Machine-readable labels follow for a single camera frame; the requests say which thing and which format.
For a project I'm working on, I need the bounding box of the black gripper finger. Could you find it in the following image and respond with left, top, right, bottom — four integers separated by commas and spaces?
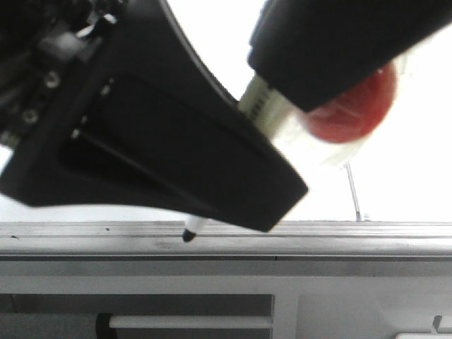
248, 1, 451, 112
1, 1, 307, 232

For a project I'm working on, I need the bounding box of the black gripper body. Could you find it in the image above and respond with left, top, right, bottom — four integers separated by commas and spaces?
1, 1, 124, 148

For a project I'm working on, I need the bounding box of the white black whiteboard marker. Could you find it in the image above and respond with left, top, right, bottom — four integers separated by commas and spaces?
182, 35, 416, 244

